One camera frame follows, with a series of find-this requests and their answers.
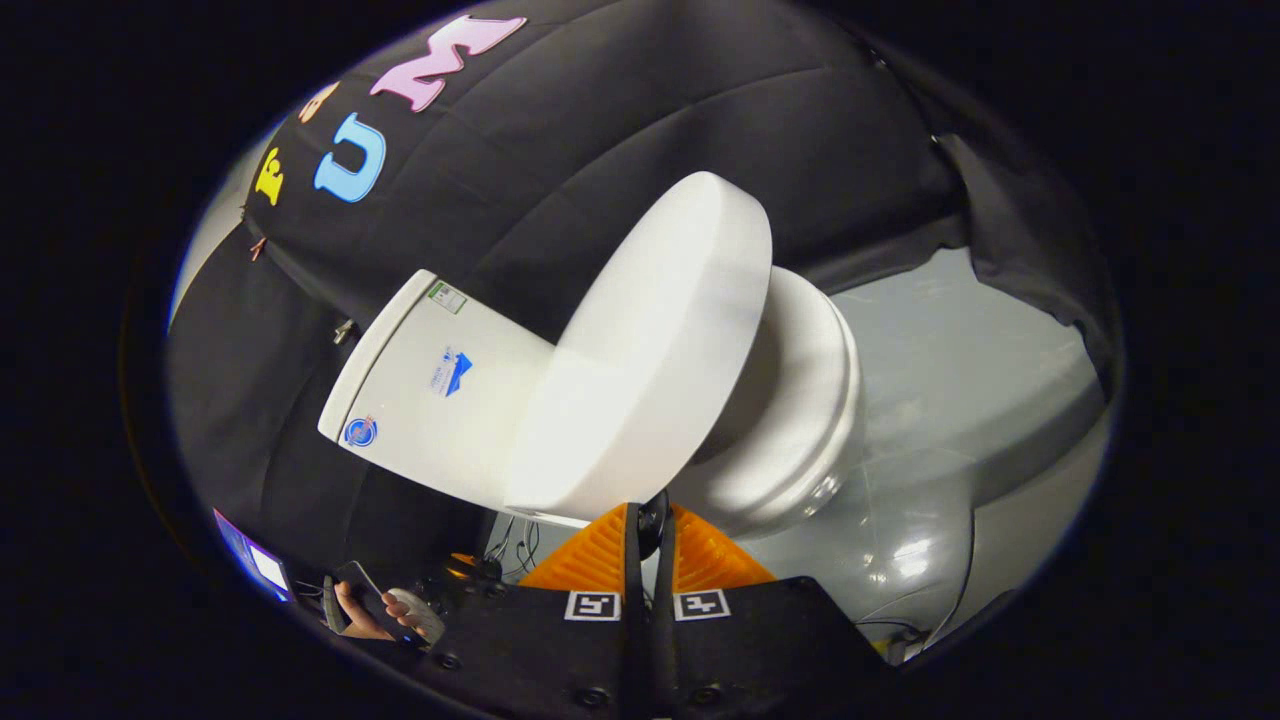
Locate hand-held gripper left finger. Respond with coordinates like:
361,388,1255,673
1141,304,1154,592
420,502,651,720

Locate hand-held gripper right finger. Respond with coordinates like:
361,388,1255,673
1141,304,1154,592
650,503,901,720

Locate black lid handle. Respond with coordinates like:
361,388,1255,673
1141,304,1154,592
638,490,669,561

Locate white toilet lid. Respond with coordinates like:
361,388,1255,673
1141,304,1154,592
503,171,774,526

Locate white ceramic toilet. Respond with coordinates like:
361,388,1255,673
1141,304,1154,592
318,265,866,541

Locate small white device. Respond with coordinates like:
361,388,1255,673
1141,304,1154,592
388,587,447,646

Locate black phone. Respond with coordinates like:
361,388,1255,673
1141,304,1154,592
322,560,391,636

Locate lit display screen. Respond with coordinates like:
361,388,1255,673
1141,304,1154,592
213,508,293,603

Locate black backdrop cloth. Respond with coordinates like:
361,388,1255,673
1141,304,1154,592
165,0,1121,601

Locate thin black floor cables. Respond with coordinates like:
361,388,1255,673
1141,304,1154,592
485,515,541,581

